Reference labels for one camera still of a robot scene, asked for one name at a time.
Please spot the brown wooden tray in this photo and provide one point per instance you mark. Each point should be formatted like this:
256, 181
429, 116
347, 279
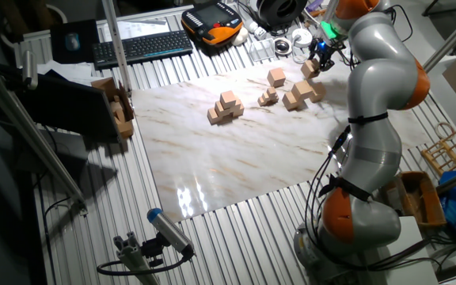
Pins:
422, 198

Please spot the black computer keyboard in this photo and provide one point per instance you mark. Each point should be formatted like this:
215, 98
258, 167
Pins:
145, 47

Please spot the marble pattern table mat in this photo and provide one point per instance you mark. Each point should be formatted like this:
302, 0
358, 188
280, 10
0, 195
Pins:
212, 166

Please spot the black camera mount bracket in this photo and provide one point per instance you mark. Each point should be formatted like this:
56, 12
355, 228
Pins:
153, 249

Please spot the clear gridded plastic box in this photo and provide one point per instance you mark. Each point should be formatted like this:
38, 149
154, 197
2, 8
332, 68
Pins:
261, 49

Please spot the medium wooden cube block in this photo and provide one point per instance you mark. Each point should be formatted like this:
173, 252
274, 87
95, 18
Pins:
238, 103
219, 109
238, 111
228, 99
213, 116

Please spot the silver camera with blue tip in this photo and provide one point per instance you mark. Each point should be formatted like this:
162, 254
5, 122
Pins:
170, 231

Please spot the large wooden cube block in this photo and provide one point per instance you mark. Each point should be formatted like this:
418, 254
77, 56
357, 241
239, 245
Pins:
309, 69
276, 77
318, 92
301, 89
290, 102

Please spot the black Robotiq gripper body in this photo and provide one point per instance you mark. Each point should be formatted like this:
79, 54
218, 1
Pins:
325, 48

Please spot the short aluminium profile piece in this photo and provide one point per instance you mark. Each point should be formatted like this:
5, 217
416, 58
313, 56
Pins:
133, 261

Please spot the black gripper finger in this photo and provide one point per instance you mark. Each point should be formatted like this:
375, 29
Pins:
313, 55
326, 64

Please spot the brown cardboard box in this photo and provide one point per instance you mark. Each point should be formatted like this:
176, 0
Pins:
127, 128

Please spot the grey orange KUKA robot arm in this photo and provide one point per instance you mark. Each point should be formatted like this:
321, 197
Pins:
378, 87

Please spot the pale wooden block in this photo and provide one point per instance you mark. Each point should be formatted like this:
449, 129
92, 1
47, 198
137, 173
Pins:
116, 107
120, 116

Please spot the black orange teach pendant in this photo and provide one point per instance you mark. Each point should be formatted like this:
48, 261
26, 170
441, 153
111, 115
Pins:
212, 17

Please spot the black flat panel screen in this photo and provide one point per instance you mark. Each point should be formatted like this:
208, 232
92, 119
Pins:
69, 107

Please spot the white power adapter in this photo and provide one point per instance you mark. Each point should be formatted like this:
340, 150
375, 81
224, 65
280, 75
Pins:
253, 27

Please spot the aluminium frame post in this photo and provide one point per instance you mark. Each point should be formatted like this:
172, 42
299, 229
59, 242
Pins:
329, 10
116, 47

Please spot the white egg shaped object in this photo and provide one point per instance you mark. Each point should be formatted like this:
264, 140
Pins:
240, 36

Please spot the white paper sheet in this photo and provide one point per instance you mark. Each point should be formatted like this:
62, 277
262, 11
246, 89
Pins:
65, 71
141, 28

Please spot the round white power socket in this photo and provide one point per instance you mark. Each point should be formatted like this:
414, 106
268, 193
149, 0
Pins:
302, 37

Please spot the metal bowl with white rim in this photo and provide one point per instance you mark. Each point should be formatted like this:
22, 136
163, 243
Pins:
282, 46

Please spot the wooden lattice rack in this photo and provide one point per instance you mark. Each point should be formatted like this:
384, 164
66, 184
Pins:
428, 158

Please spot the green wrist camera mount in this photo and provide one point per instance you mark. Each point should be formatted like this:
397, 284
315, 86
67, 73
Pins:
328, 29

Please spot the dark computer mouse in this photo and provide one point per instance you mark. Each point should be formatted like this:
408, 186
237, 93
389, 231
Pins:
72, 41

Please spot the black filament spool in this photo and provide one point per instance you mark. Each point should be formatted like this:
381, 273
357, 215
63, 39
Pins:
277, 12

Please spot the black mouse pad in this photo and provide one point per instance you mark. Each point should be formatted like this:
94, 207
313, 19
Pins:
59, 47

